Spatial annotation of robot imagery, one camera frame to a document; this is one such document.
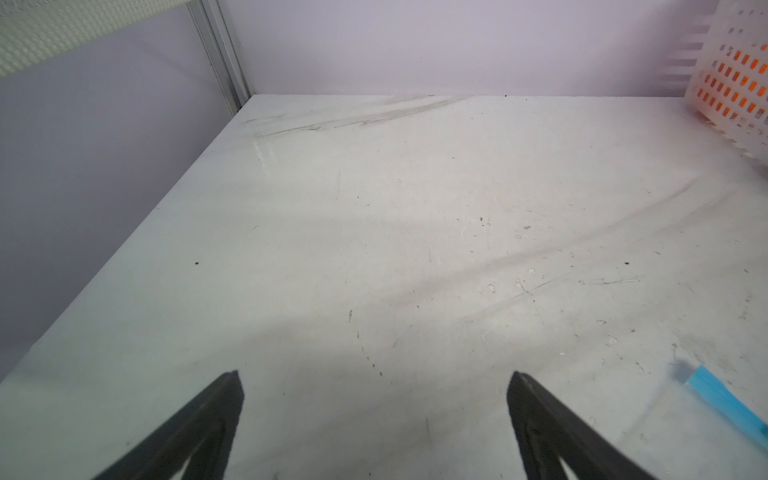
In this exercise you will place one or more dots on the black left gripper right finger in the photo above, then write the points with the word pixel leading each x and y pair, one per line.
pixel 551 437

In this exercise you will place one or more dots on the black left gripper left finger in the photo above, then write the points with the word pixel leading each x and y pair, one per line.
pixel 195 442

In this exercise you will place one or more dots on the clear zip bag blue zipper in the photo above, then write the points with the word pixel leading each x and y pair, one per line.
pixel 714 392

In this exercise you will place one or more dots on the white plastic perforated basket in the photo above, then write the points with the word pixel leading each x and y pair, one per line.
pixel 729 83

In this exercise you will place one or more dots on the aluminium frame post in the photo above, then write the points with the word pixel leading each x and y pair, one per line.
pixel 216 31

